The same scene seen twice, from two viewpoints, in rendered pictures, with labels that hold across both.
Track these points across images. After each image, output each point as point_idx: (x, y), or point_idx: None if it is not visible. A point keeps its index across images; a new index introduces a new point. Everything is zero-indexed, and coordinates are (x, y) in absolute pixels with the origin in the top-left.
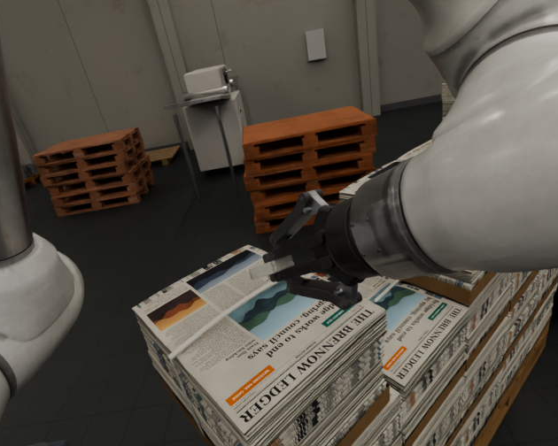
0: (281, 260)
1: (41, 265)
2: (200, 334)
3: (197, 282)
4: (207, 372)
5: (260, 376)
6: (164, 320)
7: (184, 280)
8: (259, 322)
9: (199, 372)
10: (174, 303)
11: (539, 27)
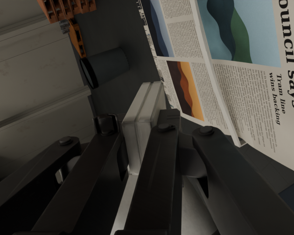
0: (133, 155)
1: (113, 228)
2: (225, 110)
3: (160, 47)
4: (280, 149)
5: None
6: (193, 109)
7: (155, 54)
8: (245, 39)
9: (274, 152)
10: (178, 86)
11: None
